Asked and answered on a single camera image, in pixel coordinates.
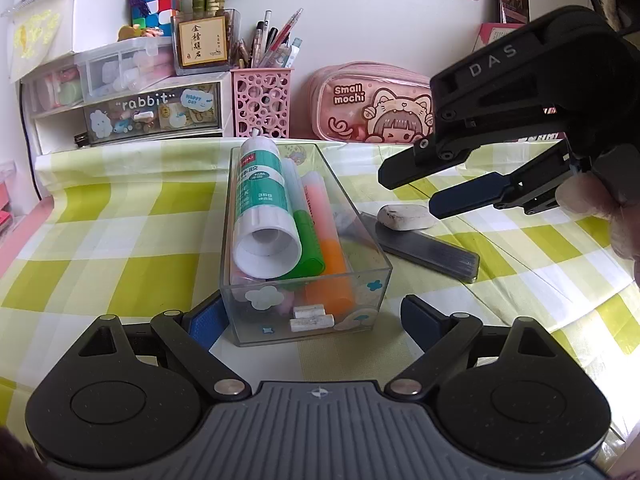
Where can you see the orange highlighter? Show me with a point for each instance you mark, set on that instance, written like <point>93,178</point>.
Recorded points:
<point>332,270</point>

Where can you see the green white glue stick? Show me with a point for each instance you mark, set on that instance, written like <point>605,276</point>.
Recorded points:
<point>260,200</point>

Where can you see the pink cartoon pencil case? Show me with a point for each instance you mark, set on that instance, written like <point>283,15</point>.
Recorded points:
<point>360,105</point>

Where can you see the green checked tablecloth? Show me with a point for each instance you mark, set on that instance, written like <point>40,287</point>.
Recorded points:
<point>125,260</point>

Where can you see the white eraser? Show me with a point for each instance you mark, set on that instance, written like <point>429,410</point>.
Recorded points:
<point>405,217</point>

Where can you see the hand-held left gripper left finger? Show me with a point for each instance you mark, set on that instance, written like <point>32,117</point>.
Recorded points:
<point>205,322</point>

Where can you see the pink desk mat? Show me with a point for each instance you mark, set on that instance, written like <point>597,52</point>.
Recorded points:
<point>15,240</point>

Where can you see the white drawer organizer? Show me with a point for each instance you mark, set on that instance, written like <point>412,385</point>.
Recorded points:
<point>150,110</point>

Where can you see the clear compartment box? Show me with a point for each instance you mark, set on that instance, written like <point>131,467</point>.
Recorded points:
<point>105,70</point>

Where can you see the small black adapter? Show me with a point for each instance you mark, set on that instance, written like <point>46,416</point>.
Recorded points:
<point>82,139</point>

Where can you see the grey metal case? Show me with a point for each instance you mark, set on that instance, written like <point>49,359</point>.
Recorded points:
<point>435,255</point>

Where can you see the pink perforated pen holder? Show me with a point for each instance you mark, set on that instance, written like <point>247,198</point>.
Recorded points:
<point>260,105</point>

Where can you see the person's right hand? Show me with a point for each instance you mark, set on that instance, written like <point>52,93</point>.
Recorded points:
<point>625,230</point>

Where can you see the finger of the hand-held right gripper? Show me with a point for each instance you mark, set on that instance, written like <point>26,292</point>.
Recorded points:
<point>400,172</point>
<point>465,195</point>

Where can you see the pink highlighter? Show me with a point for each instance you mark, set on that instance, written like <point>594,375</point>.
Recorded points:
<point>320,205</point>

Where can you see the glass vase with label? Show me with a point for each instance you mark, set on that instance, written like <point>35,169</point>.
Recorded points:
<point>205,42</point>

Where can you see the white storage box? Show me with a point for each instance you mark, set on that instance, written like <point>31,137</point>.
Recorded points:
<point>90,15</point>

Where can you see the small yellow figurine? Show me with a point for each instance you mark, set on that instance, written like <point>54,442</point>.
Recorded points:
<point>135,32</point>

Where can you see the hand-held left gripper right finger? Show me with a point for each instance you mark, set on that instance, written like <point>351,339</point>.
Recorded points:
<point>420,317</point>

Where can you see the colourful puzzle cube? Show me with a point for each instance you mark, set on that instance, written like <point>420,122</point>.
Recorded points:
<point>157,12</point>

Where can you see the clear plastic tray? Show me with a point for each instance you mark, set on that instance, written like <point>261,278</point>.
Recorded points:
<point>350,320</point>

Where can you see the dark blurred cloth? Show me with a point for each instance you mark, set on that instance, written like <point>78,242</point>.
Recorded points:
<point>10,460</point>

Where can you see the green highlighter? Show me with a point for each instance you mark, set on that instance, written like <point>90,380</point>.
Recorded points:
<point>307,240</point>

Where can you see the bunch of pens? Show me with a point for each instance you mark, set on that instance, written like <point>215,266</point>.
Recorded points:
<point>272,42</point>

